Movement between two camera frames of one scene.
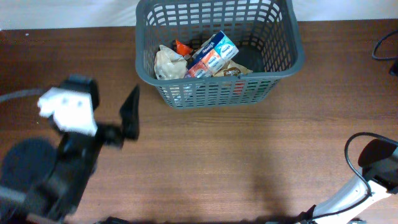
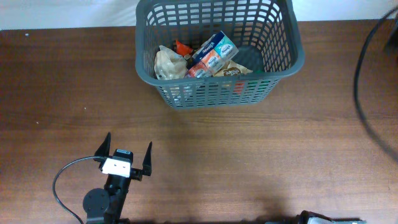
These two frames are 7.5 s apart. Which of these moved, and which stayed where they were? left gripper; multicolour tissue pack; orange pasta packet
Moved: left gripper
Stayed: multicolour tissue pack; orange pasta packet
